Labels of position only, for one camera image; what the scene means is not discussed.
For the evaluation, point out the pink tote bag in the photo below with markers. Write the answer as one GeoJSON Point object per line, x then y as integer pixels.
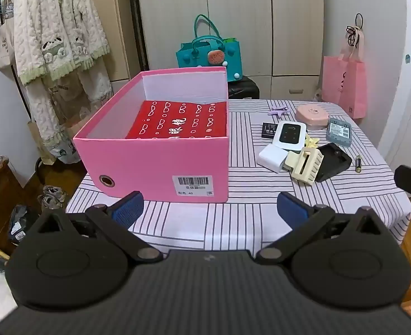
{"type": "Point", "coordinates": [345, 83]}

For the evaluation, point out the yellow starfish hair clip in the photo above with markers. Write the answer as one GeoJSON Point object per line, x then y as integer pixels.
{"type": "Point", "coordinates": [312, 142]}

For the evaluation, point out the beige wardrobe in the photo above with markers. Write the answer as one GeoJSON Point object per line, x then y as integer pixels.
{"type": "Point", "coordinates": [237, 17]}

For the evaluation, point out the white power adapter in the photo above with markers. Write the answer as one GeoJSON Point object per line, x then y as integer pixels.
{"type": "Point", "coordinates": [271, 157]}

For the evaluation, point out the brown paper bag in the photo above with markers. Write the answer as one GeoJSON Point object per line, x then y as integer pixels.
{"type": "Point", "coordinates": [69, 125]}

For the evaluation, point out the beige canvas tote bag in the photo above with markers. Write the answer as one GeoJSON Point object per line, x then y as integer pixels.
{"type": "Point", "coordinates": [3, 49]}

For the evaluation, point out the pink storage box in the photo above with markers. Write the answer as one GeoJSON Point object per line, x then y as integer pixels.
{"type": "Point", "coordinates": [146, 167]}

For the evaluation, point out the white portable router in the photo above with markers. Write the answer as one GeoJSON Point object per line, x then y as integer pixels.
{"type": "Point", "coordinates": [289, 135]}

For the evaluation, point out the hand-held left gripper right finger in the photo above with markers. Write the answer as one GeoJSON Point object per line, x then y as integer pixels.
{"type": "Point", "coordinates": [292, 208]}

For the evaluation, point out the pink round case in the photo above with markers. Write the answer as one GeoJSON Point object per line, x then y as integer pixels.
{"type": "Point", "coordinates": [311, 116]}

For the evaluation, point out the black clothes rack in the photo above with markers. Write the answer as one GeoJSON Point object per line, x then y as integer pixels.
{"type": "Point", "coordinates": [21, 90]}

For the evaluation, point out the cream fleece robe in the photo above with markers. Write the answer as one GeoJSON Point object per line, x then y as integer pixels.
{"type": "Point", "coordinates": [52, 42]}

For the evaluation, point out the beige door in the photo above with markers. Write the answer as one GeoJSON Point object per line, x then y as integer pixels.
{"type": "Point", "coordinates": [116, 24]}

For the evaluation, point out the black battery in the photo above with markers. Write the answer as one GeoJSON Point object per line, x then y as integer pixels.
{"type": "Point", "coordinates": [268, 129]}

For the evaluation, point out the black plastic bag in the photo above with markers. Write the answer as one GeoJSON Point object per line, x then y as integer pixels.
{"type": "Point", "coordinates": [22, 223]}

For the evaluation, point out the small cylindrical battery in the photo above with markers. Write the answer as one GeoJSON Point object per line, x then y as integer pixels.
{"type": "Point", "coordinates": [358, 164]}

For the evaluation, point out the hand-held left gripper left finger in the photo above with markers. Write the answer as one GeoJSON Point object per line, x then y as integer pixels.
{"type": "Point", "coordinates": [128, 208]}

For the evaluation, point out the teal felt handbag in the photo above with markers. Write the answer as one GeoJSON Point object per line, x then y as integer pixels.
{"type": "Point", "coordinates": [205, 57]}

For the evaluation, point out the pair of shoes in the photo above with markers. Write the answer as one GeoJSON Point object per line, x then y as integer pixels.
{"type": "Point", "coordinates": [52, 197]}

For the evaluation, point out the black rectangular case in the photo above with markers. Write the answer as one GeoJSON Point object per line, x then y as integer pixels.
{"type": "Point", "coordinates": [334, 162]}

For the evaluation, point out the striped tablecloth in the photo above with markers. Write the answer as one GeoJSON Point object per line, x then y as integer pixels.
{"type": "Point", "coordinates": [247, 188]}

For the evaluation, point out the white refrigerator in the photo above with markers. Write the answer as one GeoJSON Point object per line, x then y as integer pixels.
{"type": "Point", "coordinates": [394, 87]}

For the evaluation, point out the black suitcase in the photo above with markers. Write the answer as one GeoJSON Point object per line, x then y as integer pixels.
{"type": "Point", "coordinates": [242, 89]}

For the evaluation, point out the purple hair clip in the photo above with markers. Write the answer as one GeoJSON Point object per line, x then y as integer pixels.
{"type": "Point", "coordinates": [278, 110]}

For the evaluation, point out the cream claw hair clip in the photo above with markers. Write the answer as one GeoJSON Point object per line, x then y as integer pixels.
{"type": "Point", "coordinates": [305, 167]}

